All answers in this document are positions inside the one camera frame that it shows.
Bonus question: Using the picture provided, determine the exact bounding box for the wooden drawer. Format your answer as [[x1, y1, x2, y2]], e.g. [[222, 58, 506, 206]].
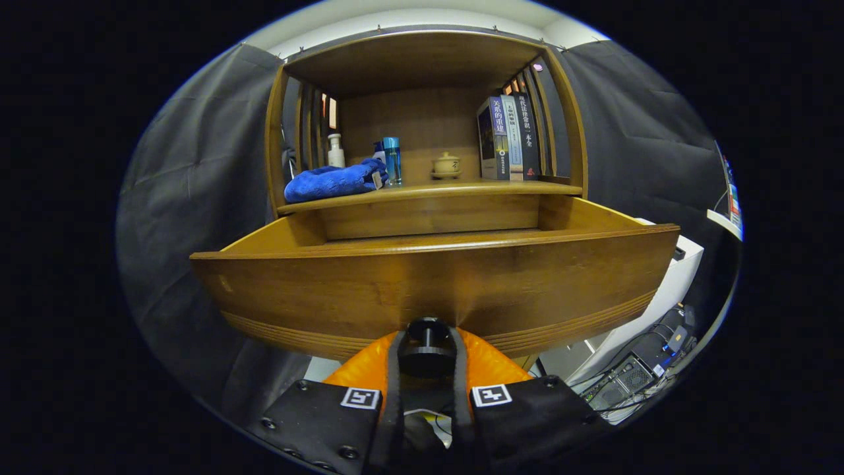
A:
[[190, 195, 681, 362]]

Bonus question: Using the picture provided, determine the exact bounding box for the dark blue book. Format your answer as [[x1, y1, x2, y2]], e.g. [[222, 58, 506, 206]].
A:
[[477, 96, 512, 181]]

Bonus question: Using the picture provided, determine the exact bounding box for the wooden countertop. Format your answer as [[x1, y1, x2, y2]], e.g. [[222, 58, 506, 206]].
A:
[[277, 179, 584, 215]]

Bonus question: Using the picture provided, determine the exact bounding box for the black book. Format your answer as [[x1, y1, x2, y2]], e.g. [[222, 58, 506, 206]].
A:
[[516, 92, 543, 180]]

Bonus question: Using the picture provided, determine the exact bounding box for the black backdrop cloth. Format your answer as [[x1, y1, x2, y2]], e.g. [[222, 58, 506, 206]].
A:
[[115, 40, 733, 423]]

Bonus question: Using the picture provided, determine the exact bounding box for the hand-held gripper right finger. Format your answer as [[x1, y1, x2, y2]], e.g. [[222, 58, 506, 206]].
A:
[[450, 327, 614, 475]]

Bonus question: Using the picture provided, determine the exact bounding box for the black computer case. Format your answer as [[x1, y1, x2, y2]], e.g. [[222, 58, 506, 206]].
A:
[[579, 355, 655, 411]]

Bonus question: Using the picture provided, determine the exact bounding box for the white side cabinet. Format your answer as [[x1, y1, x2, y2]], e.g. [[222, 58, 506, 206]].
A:
[[537, 218, 705, 387]]

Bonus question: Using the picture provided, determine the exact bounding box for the white and blue book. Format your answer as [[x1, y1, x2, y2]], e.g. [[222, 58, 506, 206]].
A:
[[500, 94, 525, 181]]

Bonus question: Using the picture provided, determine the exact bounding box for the black round drawer knob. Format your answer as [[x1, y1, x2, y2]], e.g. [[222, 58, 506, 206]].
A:
[[398, 317, 458, 378]]

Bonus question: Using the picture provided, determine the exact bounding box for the light blue glass bottle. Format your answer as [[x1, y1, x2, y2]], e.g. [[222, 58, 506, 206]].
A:
[[383, 137, 403, 187]]

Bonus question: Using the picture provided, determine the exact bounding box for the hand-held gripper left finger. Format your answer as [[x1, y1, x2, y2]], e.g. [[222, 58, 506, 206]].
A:
[[247, 329, 404, 475]]

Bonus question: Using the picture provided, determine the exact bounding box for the dark monitor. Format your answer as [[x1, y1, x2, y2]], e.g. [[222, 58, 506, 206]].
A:
[[715, 140, 734, 205]]

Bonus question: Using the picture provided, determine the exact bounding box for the blue folded towel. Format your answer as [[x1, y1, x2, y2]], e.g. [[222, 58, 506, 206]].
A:
[[284, 158, 390, 203]]

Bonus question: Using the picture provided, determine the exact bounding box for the white wall shelf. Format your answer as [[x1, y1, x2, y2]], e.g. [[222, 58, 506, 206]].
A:
[[707, 208, 744, 241]]

